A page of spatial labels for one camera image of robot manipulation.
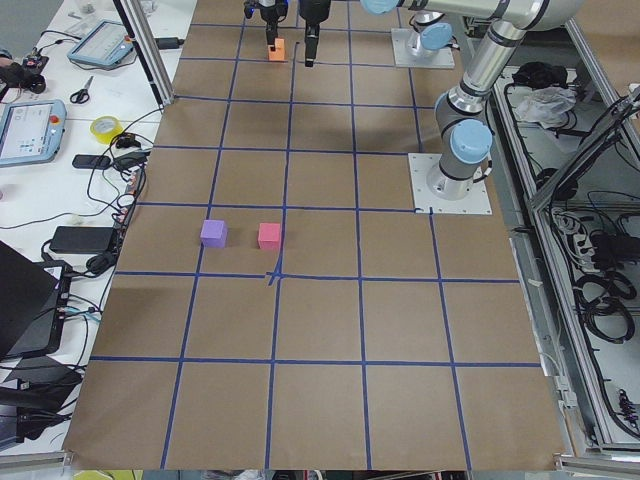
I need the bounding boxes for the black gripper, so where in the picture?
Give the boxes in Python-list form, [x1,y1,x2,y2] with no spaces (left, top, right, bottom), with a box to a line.
[243,0,289,52]
[299,0,330,67]

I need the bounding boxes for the orange foam cube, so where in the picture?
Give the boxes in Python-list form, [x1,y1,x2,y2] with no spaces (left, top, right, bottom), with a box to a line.
[267,37,286,62]

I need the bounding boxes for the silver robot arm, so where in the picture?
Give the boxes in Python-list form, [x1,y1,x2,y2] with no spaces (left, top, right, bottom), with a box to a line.
[243,1,453,62]
[407,0,582,201]

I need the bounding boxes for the small black power brick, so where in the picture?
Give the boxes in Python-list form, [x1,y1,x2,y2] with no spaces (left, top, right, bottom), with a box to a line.
[155,37,185,50]

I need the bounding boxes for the far teach pendant tablet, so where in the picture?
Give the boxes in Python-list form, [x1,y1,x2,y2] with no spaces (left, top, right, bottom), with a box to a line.
[67,20,134,70]

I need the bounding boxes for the teach pendant tablet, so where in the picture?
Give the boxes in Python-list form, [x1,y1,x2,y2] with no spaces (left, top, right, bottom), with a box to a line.
[67,20,134,70]
[1,100,67,168]

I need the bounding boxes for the yellow tape roll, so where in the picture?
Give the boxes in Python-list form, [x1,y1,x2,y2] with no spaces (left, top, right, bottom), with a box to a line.
[90,115,124,145]

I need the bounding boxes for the pink foam cube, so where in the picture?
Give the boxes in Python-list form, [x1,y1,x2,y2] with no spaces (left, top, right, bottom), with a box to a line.
[258,222,281,251]

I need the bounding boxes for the purple foam cube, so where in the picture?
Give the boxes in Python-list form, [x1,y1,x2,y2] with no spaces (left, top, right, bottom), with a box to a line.
[200,219,228,248]

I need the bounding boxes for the black phone handset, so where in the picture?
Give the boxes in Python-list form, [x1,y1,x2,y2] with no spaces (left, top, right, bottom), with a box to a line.
[72,154,111,170]

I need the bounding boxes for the crumpled white cloth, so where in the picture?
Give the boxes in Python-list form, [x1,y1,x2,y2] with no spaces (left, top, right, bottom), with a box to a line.
[514,87,576,128]

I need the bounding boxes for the near teach pendant tablet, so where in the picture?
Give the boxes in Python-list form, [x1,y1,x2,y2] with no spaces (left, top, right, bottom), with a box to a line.
[1,100,67,168]

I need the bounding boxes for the black power adapter brick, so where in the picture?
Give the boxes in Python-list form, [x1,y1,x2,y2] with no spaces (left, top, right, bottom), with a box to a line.
[50,226,115,254]

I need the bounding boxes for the black laptop computer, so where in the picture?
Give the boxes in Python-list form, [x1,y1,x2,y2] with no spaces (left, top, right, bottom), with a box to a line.
[1,243,71,360]

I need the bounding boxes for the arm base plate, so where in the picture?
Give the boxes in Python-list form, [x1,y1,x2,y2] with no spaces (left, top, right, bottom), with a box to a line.
[391,28,455,70]
[408,153,492,215]

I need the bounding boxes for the aluminium frame post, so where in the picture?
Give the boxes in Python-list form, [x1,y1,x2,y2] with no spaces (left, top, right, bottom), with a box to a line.
[112,0,174,108]

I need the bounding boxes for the black handled scissors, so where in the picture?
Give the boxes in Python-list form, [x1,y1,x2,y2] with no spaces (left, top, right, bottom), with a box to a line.
[69,76,94,105]

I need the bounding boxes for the coiled black cables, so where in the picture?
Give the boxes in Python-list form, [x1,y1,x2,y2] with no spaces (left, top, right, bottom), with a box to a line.
[572,272,639,346]

